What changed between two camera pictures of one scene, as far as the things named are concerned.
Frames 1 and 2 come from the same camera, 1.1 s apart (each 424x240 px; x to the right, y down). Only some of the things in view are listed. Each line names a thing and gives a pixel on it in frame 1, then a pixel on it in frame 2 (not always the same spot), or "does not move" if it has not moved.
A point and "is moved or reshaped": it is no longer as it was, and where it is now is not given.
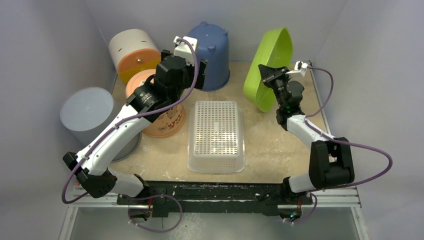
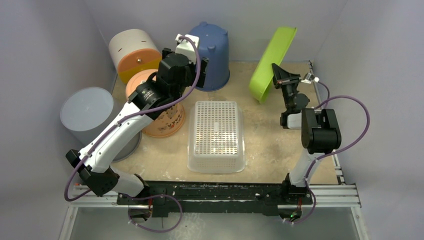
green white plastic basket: [276, 49] is moved or reshaped
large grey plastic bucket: [86, 112] does not move
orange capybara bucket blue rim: [171, 124] does not move
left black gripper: [200, 73] does not move
